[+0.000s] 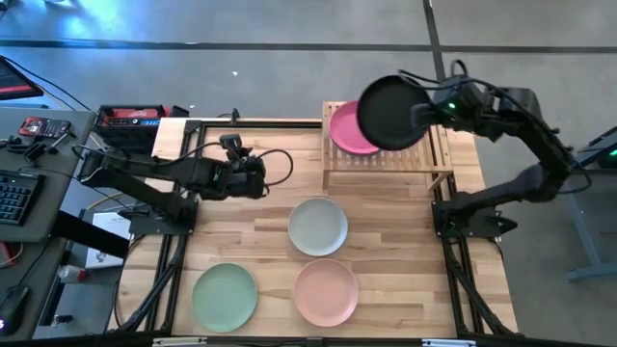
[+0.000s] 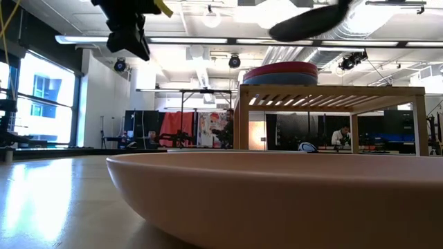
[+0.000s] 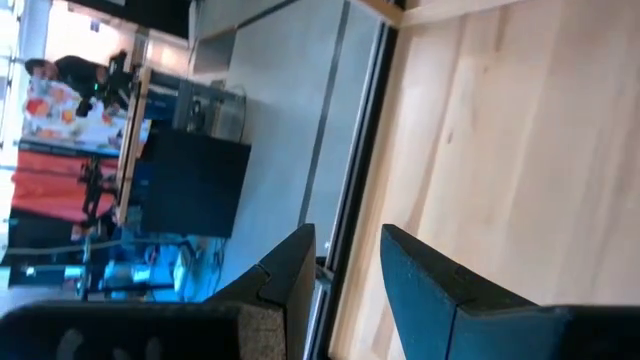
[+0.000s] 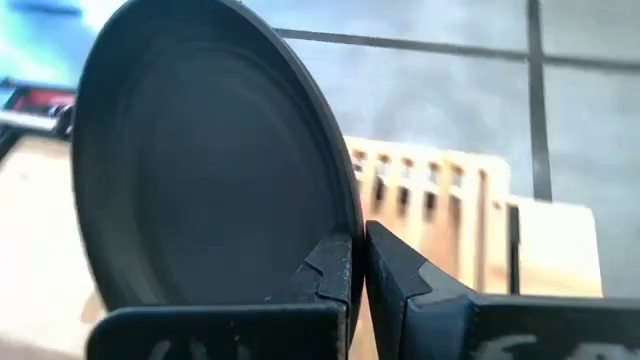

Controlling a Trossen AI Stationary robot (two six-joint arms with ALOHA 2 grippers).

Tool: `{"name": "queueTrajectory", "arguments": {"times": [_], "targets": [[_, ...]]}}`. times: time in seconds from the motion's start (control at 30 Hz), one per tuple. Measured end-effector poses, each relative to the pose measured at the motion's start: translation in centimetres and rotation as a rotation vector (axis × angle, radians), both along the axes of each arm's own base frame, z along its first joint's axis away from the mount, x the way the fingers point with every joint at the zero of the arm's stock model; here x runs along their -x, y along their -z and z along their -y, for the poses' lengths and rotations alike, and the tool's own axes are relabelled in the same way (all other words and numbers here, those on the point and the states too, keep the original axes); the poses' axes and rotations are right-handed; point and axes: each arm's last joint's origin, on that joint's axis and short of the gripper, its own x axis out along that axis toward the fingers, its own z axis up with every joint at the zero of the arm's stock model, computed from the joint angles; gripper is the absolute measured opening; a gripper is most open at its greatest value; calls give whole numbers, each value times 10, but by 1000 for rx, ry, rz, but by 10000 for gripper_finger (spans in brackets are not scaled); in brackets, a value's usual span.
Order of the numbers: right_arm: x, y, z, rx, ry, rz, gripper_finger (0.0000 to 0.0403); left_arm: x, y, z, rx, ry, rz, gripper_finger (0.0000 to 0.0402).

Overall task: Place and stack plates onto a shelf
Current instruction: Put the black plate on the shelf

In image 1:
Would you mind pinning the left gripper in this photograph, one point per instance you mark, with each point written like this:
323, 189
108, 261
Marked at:
231, 178

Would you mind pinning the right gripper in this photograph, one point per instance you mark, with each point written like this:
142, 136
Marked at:
455, 111

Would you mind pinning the black plate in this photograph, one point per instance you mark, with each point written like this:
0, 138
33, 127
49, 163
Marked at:
390, 113

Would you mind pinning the grey plate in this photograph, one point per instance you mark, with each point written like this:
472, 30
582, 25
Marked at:
318, 226

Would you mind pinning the pink plate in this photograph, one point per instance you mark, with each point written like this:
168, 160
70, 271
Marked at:
344, 130

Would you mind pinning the green plate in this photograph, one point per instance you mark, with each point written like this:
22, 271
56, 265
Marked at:
224, 298

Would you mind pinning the peach plate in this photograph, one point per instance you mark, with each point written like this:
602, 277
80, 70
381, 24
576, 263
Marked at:
326, 292

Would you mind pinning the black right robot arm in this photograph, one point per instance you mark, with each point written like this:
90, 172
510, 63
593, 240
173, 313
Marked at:
544, 183

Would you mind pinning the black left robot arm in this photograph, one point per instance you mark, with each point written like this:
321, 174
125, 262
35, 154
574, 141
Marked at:
144, 168

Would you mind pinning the wooden slatted shelf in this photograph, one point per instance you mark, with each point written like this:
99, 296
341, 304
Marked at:
385, 169

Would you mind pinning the red black equipment case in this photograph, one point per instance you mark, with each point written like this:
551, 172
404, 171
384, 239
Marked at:
130, 115

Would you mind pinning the white booklet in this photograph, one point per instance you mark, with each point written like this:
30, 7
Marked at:
113, 222

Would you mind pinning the black flat bar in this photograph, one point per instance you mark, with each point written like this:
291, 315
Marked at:
87, 233

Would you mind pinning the grey metal table stand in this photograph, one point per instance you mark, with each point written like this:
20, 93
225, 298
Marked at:
577, 217

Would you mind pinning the grey side desk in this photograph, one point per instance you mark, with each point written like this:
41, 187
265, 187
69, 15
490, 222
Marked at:
82, 126

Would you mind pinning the black device green light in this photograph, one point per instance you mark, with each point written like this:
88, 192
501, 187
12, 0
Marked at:
609, 159

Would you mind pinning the clear bottle red cap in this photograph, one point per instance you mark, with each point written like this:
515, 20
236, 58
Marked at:
72, 274

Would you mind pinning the smartphone with red case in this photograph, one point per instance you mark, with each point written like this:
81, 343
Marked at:
43, 127

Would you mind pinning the black clip gadget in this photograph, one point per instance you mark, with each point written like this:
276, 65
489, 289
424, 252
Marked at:
34, 152

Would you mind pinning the small black plug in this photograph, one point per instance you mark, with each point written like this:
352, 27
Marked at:
62, 319

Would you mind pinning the black backlit keyboard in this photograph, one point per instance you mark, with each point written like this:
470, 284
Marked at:
17, 197

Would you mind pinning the black computer mouse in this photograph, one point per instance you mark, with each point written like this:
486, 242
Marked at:
12, 308

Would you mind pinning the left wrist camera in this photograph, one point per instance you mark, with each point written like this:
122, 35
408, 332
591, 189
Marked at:
230, 141

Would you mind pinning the silver metal bracket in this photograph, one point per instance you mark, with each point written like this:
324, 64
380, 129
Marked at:
448, 343
178, 341

